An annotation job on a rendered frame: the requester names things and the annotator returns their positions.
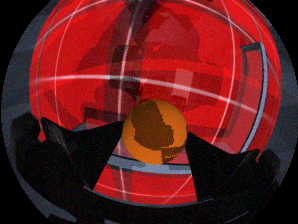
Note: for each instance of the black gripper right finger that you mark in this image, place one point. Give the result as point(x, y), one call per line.
point(212, 167)

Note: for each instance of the grey l-shaped low wall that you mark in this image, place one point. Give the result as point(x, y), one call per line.
point(137, 165)

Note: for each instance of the clear l-shaped low wall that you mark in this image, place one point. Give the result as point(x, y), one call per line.
point(245, 107)

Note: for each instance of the orange ball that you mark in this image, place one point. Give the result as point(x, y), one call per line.
point(155, 132)

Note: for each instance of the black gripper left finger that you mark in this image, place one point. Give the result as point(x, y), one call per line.
point(89, 150)

